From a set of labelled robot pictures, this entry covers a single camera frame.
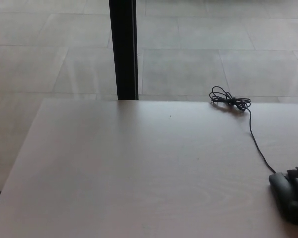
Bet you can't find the black computer mouse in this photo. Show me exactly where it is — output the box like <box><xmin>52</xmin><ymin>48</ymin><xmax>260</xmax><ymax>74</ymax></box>
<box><xmin>268</xmin><ymin>172</ymin><xmax>294</xmax><ymax>221</ymax></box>

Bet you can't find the black vertical post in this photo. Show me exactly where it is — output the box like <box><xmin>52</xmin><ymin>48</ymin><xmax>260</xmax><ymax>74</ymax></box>
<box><xmin>108</xmin><ymin>0</ymin><xmax>140</xmax><ymax>101</ymax></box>

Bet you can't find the black mouse cable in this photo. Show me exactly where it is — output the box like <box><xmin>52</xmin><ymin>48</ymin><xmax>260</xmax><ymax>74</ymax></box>
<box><xmin>209</xmin><ymin>86</ymin><xmax>277</xmax><ymax>174</ymax></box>

